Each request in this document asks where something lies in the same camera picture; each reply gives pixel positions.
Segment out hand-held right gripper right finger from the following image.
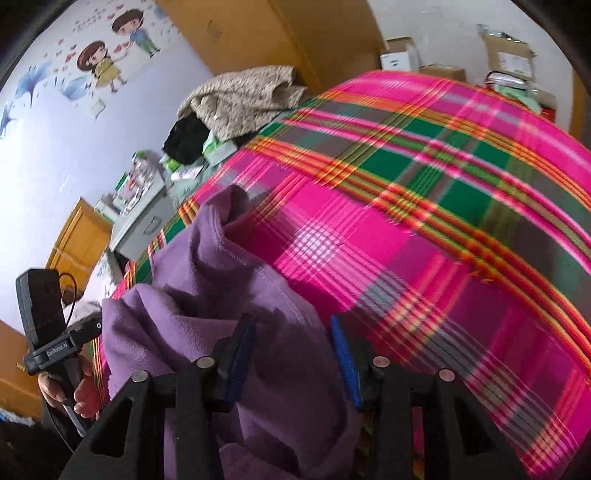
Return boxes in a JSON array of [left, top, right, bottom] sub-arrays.
[[330, 316, 532, 480]]

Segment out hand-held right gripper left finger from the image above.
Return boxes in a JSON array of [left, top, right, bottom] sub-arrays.
[[69, 315, 257, 480]]

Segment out purple fleece pants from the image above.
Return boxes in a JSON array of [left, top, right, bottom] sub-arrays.
[[99, 185, 363, 480]]

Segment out person's left hand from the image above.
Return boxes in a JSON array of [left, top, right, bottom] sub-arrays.
[[39, 364, 101, 419]]

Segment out wooden bed headboard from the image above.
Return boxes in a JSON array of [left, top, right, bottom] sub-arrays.
[[46, 198, 114, 296]]

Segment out grey drawer cabinet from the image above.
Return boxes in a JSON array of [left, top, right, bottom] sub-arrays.
[[110, 178, 178, 261]]

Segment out pile of medicine boxes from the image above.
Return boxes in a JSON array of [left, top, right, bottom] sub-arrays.
[[95, 150, 162, 217]]

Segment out pink green plaid blanket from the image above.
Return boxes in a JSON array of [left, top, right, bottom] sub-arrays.
[[92, 69, 591, 480]]

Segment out green tissue pack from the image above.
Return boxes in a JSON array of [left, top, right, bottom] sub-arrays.
[[203, 134, 238, 162]]

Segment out black garment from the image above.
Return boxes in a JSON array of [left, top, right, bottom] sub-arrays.
[[163, 113, 213, 164]]

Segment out beige floral garment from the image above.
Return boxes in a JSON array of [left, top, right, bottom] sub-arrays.
[[178, 65, 319, 141]]

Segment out small closed brown cardboard box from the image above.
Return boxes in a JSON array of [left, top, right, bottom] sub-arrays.
[[418, 65, 466, 84]]

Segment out white cardboard box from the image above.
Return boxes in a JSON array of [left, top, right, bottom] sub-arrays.
[[379, 36, 421, 72]]

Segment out silver foil packet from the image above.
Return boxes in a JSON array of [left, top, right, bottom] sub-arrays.
[[485, 71, 527, 90]]

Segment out wooden wardrobe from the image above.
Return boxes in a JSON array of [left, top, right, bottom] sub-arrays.
[[154, 0, 386, 93]]

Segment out open brown cardboard box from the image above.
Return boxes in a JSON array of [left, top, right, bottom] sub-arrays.
[[480, 25, 539, 79]]

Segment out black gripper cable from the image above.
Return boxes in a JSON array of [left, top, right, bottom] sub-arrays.
[[59, 272, 78, 326]]

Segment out cartoon couple wall sticker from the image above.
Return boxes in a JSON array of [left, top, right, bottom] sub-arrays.
[[0, 0, 185, 139]]

